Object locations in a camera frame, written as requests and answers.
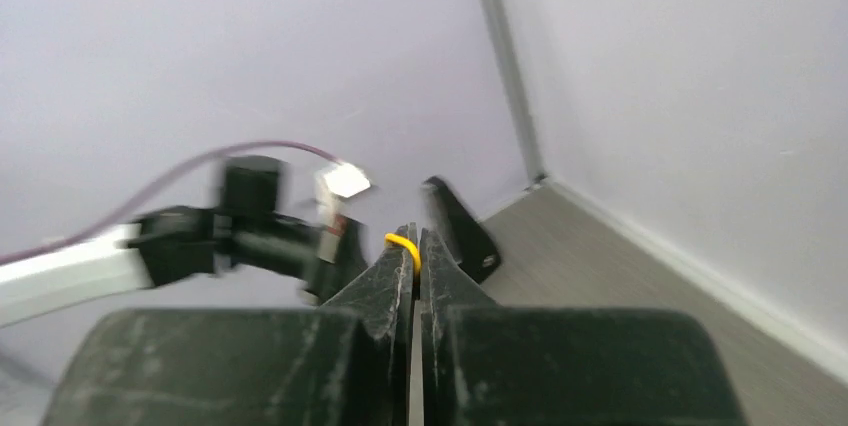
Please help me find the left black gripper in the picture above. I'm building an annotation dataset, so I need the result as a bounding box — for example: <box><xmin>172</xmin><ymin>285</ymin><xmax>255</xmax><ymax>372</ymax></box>
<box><xmin>301</xmin><ymin>214</ymin><xmax>368</xmax><ymax>306</ymax></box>

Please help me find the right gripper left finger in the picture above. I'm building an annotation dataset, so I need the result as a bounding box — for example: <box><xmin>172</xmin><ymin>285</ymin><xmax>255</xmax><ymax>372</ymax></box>
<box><xmin>43</xmin><ymin>224</ymin><xmax>418</xmax><ymax>425</ymax></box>

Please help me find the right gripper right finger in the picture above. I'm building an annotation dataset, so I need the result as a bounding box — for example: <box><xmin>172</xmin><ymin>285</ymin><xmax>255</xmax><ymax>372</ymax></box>
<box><xmin>419</xmin><ymin>230</ymin><xmax>747</xmax><ymax>425</ymax></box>

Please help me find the yellow wire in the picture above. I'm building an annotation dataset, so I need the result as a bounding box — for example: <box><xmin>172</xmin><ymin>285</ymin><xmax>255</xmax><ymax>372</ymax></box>
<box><xmin>384</xmin><ymin>232</ymin><xmax>423</xmax><ymax>277</ymax></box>

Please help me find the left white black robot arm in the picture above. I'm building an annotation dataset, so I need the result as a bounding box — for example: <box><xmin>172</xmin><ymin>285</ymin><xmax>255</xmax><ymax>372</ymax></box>
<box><xmin>1</xmin><ymin>155</ymin><xmax>373</xmax><ymax>326</ymax></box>

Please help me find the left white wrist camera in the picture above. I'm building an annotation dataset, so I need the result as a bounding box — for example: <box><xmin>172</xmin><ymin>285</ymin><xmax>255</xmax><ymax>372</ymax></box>
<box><xmin>315</xmin><ymin>162</ymin><xmax>373</xmax><ymax>225</ymax></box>

